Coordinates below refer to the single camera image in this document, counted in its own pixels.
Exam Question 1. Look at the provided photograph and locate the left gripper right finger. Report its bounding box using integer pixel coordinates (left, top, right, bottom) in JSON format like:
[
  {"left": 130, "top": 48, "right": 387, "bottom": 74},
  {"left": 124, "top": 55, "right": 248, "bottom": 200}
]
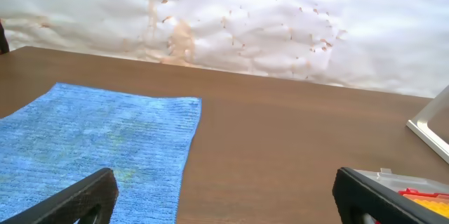
[{"left": 332, "top": 166, "right": 449, "bottom": 224}]

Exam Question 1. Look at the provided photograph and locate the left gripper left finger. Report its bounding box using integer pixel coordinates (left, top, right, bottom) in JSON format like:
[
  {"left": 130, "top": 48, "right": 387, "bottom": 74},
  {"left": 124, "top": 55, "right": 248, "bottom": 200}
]
[{"left": 0, "top": 167, "right": 119, "bottom": 224}]

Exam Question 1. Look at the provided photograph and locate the blue cloth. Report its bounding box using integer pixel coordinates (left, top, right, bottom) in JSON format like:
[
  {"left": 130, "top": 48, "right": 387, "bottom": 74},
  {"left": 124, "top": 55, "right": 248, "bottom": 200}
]
[{"left": 0, "top": 82, "right": 203, "bottom": 224}]

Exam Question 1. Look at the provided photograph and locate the red and yellow tip box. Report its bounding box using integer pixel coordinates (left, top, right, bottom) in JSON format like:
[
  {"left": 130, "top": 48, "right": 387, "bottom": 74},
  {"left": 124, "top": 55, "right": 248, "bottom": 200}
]
[{"left": 354, "top": 167, "right": 449, "bottom": 224}]

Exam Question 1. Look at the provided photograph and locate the white and blue stand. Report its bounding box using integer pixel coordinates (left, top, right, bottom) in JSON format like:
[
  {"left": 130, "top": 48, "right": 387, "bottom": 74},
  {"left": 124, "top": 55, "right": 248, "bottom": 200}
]
[{"left": 406, "top": 85, "right": 449, "bottom": 165}]

